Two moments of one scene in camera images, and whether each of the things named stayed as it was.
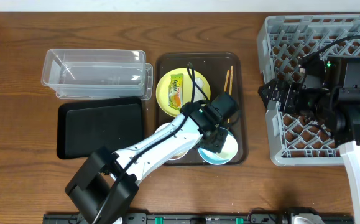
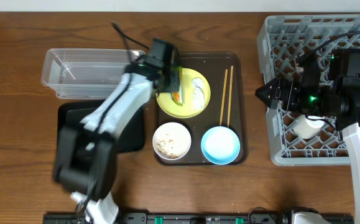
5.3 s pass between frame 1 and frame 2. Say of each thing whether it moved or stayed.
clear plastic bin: stayed
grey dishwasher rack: stayed
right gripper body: stayed
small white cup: moved
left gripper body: moved
